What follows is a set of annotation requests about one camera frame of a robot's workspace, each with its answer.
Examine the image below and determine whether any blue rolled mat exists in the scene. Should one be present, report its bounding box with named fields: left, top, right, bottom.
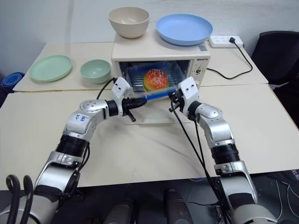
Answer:
left=0, top=71, right=26, bottom=94

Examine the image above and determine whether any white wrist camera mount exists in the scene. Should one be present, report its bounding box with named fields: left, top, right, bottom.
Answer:
left=110, top=77, right=133, bottom=117
left=176, top=77, right=200, bottom=117

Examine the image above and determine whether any black looped cable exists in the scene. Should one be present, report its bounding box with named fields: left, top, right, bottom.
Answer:
left=21, top=175, right=34, bottom=224
left=6, top=174, right=21, bottom=224

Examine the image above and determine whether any blue plate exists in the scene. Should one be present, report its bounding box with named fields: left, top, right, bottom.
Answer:
left=156, top=14, right=214, bottom=46

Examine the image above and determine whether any white handwritten label sticker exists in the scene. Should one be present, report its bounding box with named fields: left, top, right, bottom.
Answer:
left=74, top=112, right=91, bottom=123

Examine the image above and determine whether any toy hamburger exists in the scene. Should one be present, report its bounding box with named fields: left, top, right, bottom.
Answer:
left=143, top=68, right=169, bottom=92

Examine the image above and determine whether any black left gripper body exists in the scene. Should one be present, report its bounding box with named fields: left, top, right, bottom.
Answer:
left=121, top=98, right=141, bottom=113

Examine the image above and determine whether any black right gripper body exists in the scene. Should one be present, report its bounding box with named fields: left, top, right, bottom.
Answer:
left=172, top=90, right=185, bottom=112

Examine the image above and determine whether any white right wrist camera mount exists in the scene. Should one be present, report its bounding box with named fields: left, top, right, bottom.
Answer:
left=176, top=77, right=200, bottom=117

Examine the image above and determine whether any white power strip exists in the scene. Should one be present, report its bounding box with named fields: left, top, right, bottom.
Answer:
left=208, top=35, right=245, bottom=49

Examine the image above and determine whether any black printed mat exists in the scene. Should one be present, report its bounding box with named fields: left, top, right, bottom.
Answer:
left=247, top=169, right=299, bottom=224

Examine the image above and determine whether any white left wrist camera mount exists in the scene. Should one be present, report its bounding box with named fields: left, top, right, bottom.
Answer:
left=110, top=77, right=133, bottom=117

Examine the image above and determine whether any black office chair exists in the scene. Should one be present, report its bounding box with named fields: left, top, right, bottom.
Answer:
left=251, top=31, right=299, bottom=122

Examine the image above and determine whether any green bowl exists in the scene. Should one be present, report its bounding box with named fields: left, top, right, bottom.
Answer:
left=80, top=59, right=112, bottom=84

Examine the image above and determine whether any cream toaster oven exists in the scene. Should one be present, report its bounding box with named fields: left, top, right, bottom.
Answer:
left=111, top=35, right=211, bottom=99

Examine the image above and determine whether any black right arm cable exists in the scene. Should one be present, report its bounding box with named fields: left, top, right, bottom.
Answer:
left=168, top=97, right=231, bottom=224

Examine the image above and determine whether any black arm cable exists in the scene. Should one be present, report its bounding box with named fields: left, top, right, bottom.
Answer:
left=168, top=97, right=231, bottom=224
left=96, top=77, right=117, bottom=100

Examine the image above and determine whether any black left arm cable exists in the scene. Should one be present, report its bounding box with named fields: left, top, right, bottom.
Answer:
left=96, top=77, right=117, bottom=100

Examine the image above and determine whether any beige bowl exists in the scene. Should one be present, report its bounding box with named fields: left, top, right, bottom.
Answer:
left=108, top=7, right=150, bottom=39

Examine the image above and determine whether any black plug with cord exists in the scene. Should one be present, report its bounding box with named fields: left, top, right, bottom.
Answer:
left=206, top=36, right=254, bottom=80

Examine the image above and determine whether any green plate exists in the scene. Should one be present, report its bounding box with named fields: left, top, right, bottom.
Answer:
left=29, top=55, right=73, bottom=83

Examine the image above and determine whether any glass toaster oven door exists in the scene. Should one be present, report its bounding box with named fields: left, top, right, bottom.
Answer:
left=122, top=99, right=188, bottom=126

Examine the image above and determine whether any dark rounded shape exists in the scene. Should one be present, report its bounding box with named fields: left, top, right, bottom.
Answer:
left=104, top=198, right=141, bottom=224
left=163, top=188, right=194, bottom=224

